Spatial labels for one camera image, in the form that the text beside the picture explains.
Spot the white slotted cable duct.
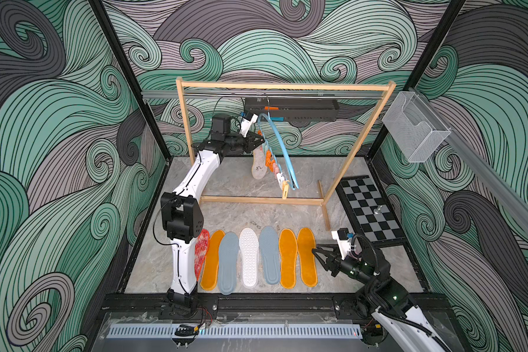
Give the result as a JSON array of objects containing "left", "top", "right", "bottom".
[{"left": 107, "top": 323, "right": 362, "bottom": 340}]

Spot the grey blue insole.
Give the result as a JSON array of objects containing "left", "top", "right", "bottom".
[
  {"left": 218, "top": 232, "right": 239, "bottom": 295},
  {"left": 259, "top": 226, "right": 281, "bottom": 285}
]

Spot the red patterned insole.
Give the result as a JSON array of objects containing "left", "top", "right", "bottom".
[{"left": 194, "top": 229, "right": 211, "bottom": 280}]

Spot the black wall tool holder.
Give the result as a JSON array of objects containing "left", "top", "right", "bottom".
[{"left": 245, "top": 98, "right": 340, "bottom": 126}]

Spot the pink microphone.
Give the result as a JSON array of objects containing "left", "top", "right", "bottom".
[{"left": 353, "top": 244, "right": 362, "bottom": 257}]

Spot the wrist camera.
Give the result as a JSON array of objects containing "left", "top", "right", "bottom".
[
  {"left": 331, "top": 228, "right": 355, "bottom": 259},
  {"left": 240, "top": 113, "right": 258, "bottom": 138}
]

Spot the clear acrylic wall box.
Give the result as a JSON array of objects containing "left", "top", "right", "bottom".
[{"left": 382, "top": 90, "right": 451, "bottom": 164}]

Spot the blue clip hanger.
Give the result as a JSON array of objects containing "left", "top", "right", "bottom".
[{"left": 256, "top": 113, "right": 299, "bottom": 190}]

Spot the black white chessboard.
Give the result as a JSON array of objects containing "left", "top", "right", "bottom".
[{"left": 335, "top": 175, "right": 406, "bottom": 242}]

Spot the wooden clothes rack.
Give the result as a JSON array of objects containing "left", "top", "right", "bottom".
[{"left": 175, "top": 76, "right": 397, "bottom": 232}]

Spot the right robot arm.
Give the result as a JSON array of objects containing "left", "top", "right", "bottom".
[{"left": 311, "top": 228, "right": 451, "bottom": 351}]

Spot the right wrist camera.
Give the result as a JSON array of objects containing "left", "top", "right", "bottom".
[{"left": 331, "top": 228, "right": 355, "bottom": 259}]

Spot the white insole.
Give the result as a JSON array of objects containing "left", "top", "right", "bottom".
[{"left": 239, "top": 228, "right": 259, "bottom": 288}]

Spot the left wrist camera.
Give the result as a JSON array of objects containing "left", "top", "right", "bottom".
[{"left": 240, "top": 113, "right": 258, "bottom": 138}]

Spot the orange insole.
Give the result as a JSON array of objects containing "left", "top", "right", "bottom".
[
  {"left": 279, "top": 229, "right": 298, "bottom": 289},
  {"left": 199, "top": 230, "right": 225, "bottom": 291},
  {"left": 297, "top": 227, "right": 318, "bottom": 287}
]

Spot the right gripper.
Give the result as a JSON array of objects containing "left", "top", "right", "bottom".
[{"left": 314, "top": 241, "right": 375, "bottom": 290}]

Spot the beige insole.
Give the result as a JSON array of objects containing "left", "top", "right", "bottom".
[{"left": 252, "top": 146, "right": 268, "bottom": 180}]

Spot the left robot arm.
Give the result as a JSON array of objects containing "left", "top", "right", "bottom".
[{"left": 161, "top": 113, "right": 265, "bottom": 315}]

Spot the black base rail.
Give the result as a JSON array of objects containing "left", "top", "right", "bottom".
[{"left": 100, "top": 293, "right": 374, "bottom": 321}]

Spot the white clothes peg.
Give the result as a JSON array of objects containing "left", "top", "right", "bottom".
[{"left": 276, "top": 172, "right": 286, "bottom": 186}]

